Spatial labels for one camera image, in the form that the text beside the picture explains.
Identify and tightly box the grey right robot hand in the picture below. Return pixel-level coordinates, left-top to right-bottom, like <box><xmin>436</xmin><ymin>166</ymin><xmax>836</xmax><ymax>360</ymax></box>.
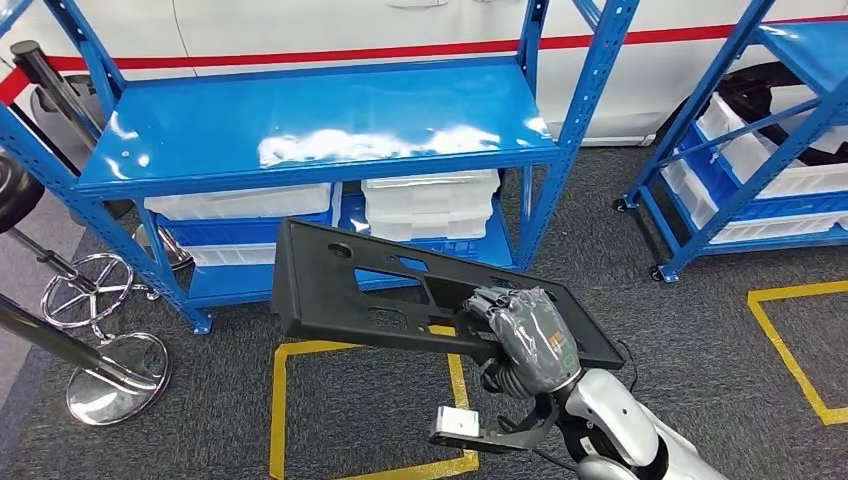
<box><xmin>463</xmin><ymin>286</ymin><xmax>584</xmax><ymax>400</ymax></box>

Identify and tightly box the black plastic plate frame part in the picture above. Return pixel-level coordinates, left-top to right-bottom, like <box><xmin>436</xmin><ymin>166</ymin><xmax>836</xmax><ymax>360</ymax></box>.
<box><xmin>270</xmin><ymin>218</ymin><xmax>627</xmax><ymax>371</ymax></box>

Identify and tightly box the blue metal shelf rack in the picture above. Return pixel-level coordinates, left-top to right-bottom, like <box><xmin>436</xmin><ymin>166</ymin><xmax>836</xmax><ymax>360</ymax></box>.
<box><xmin>0</xmin><ymin>0</ymin><xmax>641</xmax><ymax>336</ymax></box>
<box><xmin>612</xmin><ymin>0</ymin><xmax>848</xmax><ymax>285</ymax></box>

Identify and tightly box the blue plastic bin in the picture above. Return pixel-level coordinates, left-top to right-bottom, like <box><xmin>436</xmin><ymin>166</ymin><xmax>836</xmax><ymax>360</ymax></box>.
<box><xmin>155</xmin><ymin>210</ymin><xmax>335</xmax><ymax>248</ymax></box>
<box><xmin>390</xmin><ymin>235</ymin><xmax>482</xmax><ymax>261</ymax></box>
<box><xmin>675</xmin><ymin>125</ymin><xmax>848</xmax><ymax>223</ymax></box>

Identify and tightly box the white plastic bin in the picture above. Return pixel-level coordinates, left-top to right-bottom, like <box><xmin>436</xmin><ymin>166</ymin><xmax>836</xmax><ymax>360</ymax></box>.
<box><xmin>365</xmin><ymin>201</ymin><xmax>497</xmax><ymax>243</ymax></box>
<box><xmin>695</xmin><ymin>91</ymin><xmax>848</xmax><ymax>200</ymax></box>
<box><xmin>660</xmin><ymin>158</ymin><xmax>848</xmax><ymax>245</ymax></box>
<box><xmin>178</xmin><ymin>182</ymin><xmax>344</xmax><ymax>268</ymax></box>
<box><xmin>360</xmin><ymin>169</ymin><xmax>501</xmax><ymax>208</ymax></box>
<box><xmin>144</xmin><ymin>183</ymin><xmax>333</xmax><ymax>222</ymax></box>

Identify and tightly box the yellow floor tape square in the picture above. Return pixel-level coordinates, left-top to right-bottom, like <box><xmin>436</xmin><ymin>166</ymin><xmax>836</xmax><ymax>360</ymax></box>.
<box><xmin>747</xmin><ymin>280</ymin><xmax>848</xmax><ymax>427</ymax></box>
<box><xmin>269</xmin><ymin>324</ymin><xmax>480</xmax><ymax>480</ymax></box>

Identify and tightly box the red barrier belt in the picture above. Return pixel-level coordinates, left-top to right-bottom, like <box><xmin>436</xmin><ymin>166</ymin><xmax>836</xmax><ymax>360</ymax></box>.
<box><xmin>0</xmin><ymin>66</ymin><xmax>33</xmax><ymax>107</ymax></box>
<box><xmin>42</xmin><ymin>14</ymin><xmax>848</xmax><ymax>73</ymax></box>

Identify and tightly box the chrome round base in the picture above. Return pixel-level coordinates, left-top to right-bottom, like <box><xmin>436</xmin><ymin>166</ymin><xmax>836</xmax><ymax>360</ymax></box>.
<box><xmin>132</xmin><ymin>223</ymin><xmax>195</xmax><ymax>272</ymax></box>

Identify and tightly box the white car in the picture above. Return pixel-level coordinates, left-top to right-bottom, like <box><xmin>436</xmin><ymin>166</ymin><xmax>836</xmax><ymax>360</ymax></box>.
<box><xmin>0</xmin><ymin>0</ymin><xmax>848</xmax><ymax>147</ymax></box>

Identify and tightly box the black stool with chrome base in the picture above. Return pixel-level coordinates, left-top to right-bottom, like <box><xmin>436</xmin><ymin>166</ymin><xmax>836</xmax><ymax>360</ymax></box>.
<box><xmin>0</xmin><ymin>152</ymin><xmax>160</xmax><ymax>342</ymax></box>

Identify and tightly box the pale wrist camera on bracket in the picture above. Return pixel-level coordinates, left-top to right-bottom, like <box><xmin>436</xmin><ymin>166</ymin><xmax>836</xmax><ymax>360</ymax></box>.
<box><xmin>429</xmin><ymin>396</ymin><xmax>563</xmax><ymax>456</ymax></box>

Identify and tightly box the black stanchion post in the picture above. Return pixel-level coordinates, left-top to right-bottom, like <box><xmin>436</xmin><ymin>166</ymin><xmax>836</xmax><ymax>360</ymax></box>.
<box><xmin>9</xmin><ymin>39</ymin><xmax>106</xmax><ymax>150</ymax></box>

